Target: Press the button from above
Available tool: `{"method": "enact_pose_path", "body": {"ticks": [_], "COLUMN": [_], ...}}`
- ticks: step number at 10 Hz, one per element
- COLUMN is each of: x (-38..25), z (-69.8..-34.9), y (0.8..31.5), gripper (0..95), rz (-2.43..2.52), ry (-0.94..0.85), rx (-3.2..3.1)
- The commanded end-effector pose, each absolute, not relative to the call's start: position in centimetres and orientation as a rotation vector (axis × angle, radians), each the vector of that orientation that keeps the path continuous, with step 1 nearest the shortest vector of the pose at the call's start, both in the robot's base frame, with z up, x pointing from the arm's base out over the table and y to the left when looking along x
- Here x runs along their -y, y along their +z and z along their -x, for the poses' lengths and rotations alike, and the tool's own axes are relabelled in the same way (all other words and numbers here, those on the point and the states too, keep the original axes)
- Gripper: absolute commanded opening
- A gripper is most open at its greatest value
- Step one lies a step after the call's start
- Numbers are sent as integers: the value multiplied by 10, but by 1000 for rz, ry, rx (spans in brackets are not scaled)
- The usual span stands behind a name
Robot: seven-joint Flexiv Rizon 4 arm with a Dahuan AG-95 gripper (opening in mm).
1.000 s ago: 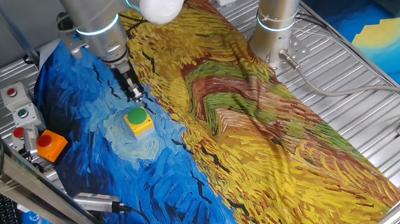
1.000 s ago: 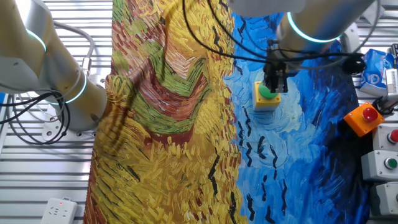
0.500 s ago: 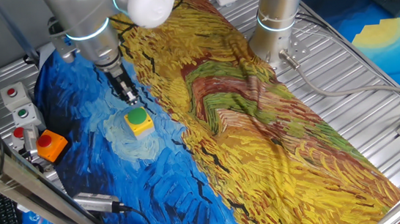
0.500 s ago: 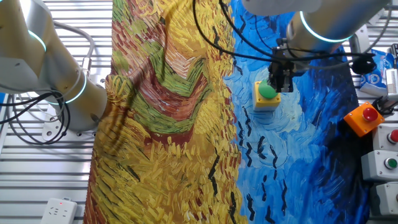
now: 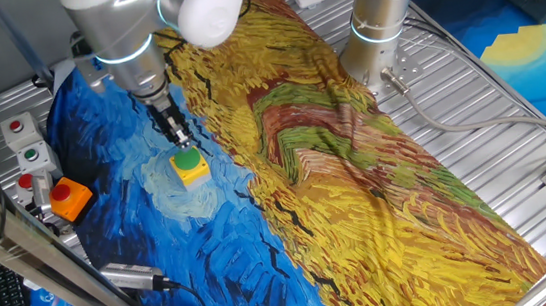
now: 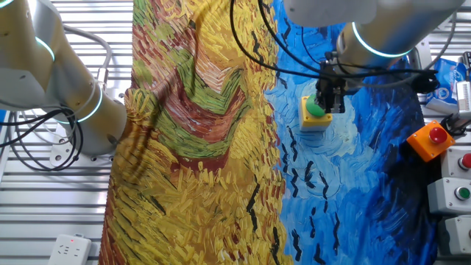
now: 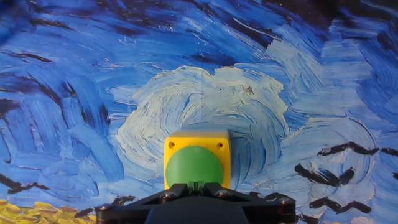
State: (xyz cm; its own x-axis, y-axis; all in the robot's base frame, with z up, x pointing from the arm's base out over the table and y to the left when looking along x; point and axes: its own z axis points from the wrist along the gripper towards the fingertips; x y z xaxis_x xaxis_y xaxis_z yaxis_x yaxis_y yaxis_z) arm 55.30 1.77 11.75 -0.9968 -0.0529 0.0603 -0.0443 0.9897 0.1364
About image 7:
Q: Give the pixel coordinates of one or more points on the yellow box with green button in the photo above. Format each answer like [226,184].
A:
[192,161]

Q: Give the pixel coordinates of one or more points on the painted wheatfield cloth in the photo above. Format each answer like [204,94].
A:
[93,77]

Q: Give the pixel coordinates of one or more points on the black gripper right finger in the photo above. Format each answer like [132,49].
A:
[264,213]

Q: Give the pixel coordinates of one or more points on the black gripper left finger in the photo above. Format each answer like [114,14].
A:
[130,213]

